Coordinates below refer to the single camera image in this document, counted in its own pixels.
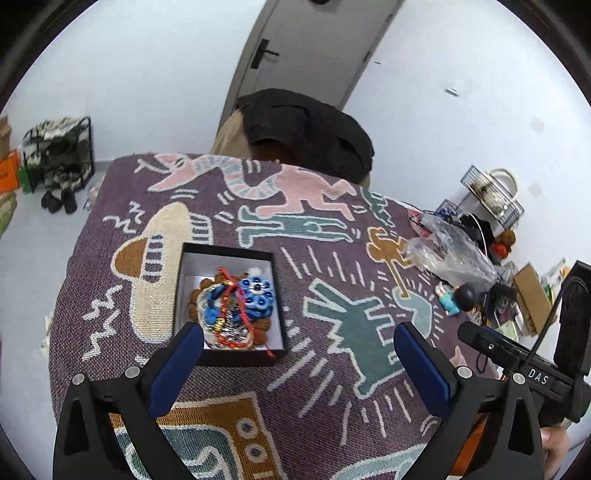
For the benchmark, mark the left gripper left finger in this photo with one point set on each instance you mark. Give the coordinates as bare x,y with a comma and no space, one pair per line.
164,375

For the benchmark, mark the tan chair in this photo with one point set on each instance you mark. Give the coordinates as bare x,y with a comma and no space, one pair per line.
231,138

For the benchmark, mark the black wire wall basket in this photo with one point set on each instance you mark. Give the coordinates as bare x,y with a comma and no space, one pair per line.
507,220

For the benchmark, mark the clear plastic bag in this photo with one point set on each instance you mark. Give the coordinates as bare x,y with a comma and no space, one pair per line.
450,254

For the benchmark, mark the brown plush toy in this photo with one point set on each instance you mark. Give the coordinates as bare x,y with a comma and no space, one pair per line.
502,245

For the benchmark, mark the black white jewelry box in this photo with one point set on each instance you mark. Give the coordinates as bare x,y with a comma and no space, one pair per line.
263,300

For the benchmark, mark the black haired boy figurine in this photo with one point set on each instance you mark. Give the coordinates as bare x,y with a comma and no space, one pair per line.
465,298

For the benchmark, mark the cream headphones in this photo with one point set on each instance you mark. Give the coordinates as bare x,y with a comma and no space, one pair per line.
498,189

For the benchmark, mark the right hand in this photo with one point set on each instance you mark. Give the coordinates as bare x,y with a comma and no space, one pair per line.
555,443

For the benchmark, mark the black shoe rack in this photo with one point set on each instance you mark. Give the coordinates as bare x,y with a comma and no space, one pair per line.
58,154

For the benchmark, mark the small blue wire basket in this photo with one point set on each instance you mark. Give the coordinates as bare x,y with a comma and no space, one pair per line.
448,210

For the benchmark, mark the black garment on chair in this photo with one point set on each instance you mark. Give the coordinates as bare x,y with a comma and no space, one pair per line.
272,110

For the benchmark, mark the cardboard box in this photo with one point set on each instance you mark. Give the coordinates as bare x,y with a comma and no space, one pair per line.
532,300

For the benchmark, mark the orange box on floor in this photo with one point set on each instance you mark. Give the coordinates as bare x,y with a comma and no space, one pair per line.
9,167

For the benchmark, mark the purple patterned woven blanket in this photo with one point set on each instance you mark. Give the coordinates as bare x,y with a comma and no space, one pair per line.
297,280

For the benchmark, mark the black door handle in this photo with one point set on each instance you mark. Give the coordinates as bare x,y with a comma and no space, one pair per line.
261,51

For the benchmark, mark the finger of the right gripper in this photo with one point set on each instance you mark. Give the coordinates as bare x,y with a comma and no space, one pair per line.
494,345

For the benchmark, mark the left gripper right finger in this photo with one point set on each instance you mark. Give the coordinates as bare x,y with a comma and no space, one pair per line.
432,374

